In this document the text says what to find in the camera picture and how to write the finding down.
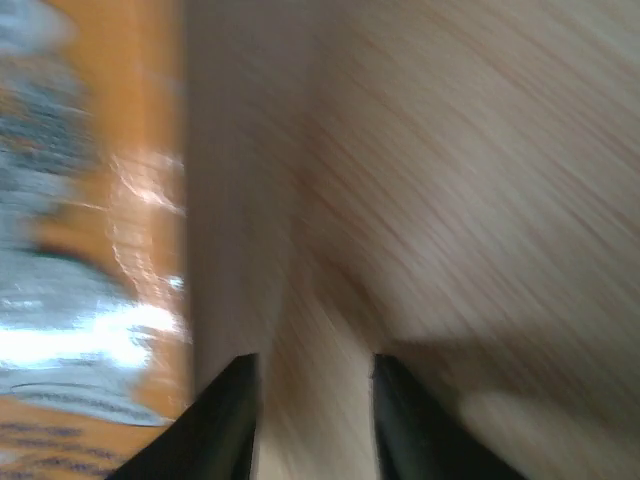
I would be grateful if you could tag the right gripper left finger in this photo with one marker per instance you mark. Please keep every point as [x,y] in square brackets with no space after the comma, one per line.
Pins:
[213,439]

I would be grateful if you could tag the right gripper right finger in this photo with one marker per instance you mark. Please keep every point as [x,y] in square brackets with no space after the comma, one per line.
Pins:
[417,439]

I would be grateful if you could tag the orange comic book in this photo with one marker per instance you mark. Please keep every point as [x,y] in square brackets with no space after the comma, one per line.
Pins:
[95,347]

